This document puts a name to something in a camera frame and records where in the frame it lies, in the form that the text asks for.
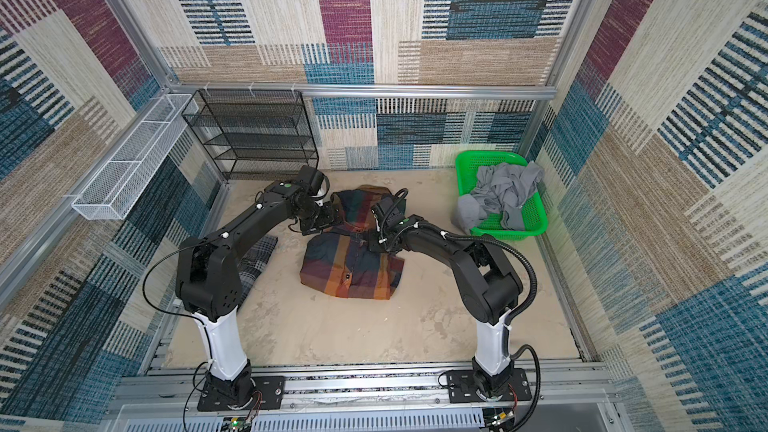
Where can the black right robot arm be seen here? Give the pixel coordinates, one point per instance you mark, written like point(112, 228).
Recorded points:
point(488, 285)

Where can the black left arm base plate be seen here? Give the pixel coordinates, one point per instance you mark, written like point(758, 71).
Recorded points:
point(261, 392)

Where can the grey plaid long sleeve shirt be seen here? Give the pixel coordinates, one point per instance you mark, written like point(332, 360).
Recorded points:
point(254, 263)

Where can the aluminium mounting rail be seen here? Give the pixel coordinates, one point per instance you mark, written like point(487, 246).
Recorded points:
point(568, 395)

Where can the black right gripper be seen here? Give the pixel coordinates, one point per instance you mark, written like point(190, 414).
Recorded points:
point(373, 242)

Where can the green plastic basket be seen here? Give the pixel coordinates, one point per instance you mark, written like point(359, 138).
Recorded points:
point(534, 215)

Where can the black wire mesh shelf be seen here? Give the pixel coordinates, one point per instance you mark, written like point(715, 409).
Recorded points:
point(256, 135)

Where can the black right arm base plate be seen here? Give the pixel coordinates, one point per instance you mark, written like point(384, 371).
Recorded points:
point(466, 386)

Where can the white wire mesh tray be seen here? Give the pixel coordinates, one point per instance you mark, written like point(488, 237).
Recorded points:
point(117, 186)

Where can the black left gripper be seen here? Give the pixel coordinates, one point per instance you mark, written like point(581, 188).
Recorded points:
point(330, 217)

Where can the multicolour plaid long sleeve shirt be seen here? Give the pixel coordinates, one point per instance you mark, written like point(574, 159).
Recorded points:
point(338, 262)

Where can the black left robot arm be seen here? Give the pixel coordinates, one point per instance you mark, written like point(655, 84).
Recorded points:
point(209, 285)

